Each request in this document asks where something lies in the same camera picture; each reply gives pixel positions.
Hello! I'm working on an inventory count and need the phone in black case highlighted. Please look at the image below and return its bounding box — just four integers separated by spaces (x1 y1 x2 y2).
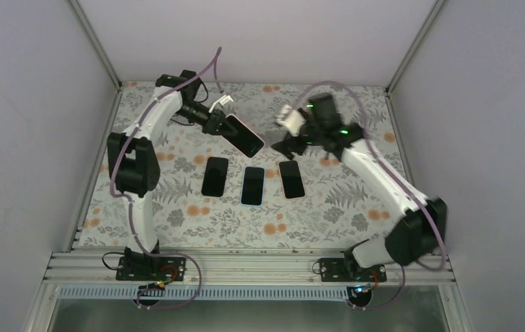
201 157 229 197

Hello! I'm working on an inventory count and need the perforated cable duct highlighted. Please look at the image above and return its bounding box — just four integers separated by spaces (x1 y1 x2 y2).
57 284 348 302

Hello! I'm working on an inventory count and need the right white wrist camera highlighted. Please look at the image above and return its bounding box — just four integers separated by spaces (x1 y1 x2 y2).
275 104 306 137

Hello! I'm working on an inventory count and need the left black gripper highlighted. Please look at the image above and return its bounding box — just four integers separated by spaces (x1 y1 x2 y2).
176 101 238 136

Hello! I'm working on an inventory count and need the floral patterned mat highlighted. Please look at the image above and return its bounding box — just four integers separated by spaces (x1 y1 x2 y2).
78 81 430 250

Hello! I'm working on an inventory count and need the phone in light-blue case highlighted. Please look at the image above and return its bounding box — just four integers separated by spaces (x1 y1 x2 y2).
240 167 266 206

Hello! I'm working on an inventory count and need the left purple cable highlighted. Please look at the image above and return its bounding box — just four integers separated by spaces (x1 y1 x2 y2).
109 46 223 311

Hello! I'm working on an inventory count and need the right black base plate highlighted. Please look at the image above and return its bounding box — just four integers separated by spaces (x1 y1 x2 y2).
313 258 387 283

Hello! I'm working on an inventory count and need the phone in beige case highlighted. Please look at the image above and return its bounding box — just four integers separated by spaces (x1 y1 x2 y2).
278 160 306 200

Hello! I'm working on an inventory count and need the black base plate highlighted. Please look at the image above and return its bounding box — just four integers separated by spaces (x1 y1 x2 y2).
313 258 387 283
116 257 186 282

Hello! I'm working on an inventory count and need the pink phone case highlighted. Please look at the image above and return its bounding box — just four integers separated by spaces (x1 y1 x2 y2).
222 113 267 160

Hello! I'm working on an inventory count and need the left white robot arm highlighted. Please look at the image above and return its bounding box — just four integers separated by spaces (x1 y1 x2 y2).
107 70 233 280

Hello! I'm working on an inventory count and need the aluminium rail frame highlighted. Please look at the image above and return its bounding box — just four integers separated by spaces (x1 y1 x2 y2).
44 248 456 286

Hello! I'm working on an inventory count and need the purple cable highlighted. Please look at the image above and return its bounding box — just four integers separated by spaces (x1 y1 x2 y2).
289 81 449 311
109 46 223 311

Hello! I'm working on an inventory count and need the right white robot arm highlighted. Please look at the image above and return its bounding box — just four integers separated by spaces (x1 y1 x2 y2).
272 93 448 282

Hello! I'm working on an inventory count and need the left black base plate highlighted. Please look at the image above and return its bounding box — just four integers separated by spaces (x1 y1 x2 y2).
116 257 186 282

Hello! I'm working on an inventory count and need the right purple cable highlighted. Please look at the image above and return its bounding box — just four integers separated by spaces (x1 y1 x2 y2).
289 81 449 311

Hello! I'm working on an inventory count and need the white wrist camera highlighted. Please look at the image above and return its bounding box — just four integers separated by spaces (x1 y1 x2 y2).
275 104 306 137
208 94 234 113

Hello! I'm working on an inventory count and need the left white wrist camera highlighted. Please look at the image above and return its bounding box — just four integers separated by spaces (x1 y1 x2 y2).
208 94 234 113

